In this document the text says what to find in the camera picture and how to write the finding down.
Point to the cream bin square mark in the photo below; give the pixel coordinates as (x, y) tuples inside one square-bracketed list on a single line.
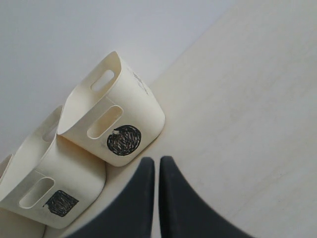
[(50, 181)]

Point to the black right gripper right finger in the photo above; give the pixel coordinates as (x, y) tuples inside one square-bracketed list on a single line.
[(183, 213)]

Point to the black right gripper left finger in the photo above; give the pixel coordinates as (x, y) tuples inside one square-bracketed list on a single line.
[(130, 215)]

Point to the cream bin circle mark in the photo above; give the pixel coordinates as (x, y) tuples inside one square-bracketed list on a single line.
[(112, 113)]

